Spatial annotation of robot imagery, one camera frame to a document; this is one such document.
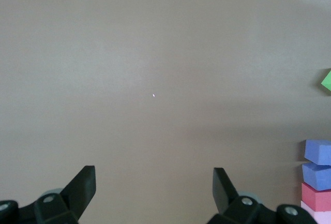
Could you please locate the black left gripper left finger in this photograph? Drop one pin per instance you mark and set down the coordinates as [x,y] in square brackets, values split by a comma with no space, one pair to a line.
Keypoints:
[77,193]

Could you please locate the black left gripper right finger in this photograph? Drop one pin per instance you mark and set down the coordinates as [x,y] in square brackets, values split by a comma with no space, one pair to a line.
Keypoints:
[227,203]

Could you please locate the red foam block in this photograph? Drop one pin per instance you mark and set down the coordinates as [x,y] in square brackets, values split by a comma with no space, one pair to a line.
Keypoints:
[315,199]

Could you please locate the purple foam block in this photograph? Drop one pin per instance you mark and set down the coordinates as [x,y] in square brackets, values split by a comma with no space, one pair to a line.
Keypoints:
[319,151]
[318,177]

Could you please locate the pink foam block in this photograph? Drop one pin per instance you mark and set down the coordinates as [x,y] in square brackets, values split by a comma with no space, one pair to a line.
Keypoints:
[323,217]

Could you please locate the green foam block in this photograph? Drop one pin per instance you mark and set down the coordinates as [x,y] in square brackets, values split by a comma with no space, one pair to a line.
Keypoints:
[328,81]

